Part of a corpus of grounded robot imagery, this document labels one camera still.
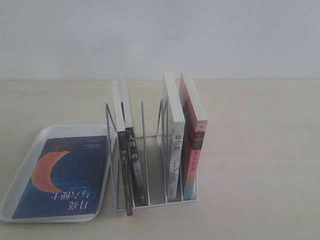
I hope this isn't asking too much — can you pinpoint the white wire book rack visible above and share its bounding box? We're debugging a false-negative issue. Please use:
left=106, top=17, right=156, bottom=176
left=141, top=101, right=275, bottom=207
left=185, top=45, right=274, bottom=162
left=107, top=101, right=199, bottom=212

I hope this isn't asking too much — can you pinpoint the dark brown spine book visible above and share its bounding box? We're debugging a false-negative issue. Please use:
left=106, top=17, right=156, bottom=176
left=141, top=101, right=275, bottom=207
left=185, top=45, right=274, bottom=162
left=111, top=79, right=133, bottom=217

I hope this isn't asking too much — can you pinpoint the red spine book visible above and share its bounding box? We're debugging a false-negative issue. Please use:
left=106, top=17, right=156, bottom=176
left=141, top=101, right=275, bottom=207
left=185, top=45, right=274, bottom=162
left=179, top=72, right=208, bottom=200

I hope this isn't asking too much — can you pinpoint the white plastic tray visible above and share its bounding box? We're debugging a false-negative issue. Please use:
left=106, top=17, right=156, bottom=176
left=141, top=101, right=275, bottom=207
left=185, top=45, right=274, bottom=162
left=0, top=125, right=115, bottom=223

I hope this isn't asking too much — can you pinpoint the white grey spine book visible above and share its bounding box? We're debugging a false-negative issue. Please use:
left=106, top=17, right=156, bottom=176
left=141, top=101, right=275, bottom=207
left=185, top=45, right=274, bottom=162
left=162, top=72, right=185, bottom=201

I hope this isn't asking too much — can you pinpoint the black grey spine book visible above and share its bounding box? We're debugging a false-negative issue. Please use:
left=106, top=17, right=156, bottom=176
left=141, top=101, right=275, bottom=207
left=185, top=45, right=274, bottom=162
left=120, top=78, right=147, bottom=206

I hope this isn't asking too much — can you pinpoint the blue moon cover book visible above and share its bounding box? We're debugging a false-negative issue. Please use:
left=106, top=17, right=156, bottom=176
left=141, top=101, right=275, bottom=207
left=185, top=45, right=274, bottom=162
left=12, top=135, right=107, bottom=219

